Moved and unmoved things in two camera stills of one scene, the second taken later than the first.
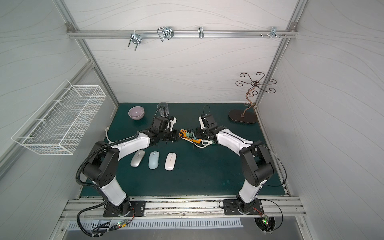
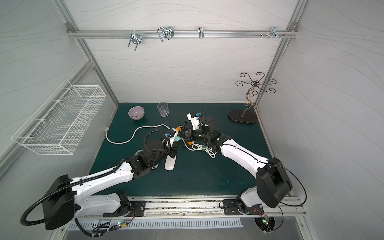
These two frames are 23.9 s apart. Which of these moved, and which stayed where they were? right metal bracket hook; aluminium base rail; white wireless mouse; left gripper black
Moved: left gripper black
Stayed: aluminium base rail; right metal bracket hook; white wireless mouse
